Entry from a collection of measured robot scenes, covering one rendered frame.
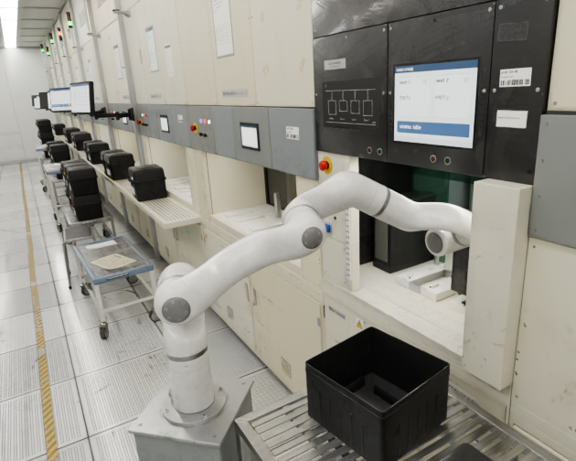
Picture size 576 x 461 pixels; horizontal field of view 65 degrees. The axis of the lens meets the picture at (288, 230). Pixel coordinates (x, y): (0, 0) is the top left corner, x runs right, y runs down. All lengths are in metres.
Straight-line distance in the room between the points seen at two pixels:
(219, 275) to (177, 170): 3.38
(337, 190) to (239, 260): 0.32
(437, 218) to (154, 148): 3.49
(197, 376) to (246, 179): 1.99
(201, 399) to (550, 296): 0.95
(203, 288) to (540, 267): 0.82
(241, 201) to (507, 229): 2.25
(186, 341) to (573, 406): 0.96
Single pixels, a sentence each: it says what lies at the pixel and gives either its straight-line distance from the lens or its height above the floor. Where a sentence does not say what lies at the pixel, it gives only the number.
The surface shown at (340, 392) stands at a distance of 1.20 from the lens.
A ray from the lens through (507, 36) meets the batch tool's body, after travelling 1.19.
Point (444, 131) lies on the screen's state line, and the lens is 1.30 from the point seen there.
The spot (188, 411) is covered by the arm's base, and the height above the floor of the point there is 0.78.
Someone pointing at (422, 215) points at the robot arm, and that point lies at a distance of 1.30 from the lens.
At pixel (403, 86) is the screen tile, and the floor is 1.63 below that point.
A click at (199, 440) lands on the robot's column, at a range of 1.35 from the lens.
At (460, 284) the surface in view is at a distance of 1.64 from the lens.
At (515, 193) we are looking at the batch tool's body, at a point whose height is 1.39.
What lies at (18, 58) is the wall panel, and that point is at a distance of 14.65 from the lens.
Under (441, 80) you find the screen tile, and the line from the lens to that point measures 1.30.
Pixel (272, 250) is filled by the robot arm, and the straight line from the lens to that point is 1.19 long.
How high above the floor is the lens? 1.65
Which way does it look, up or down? 18 degrees down
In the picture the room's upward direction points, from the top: 4 degrees counter-clockwise
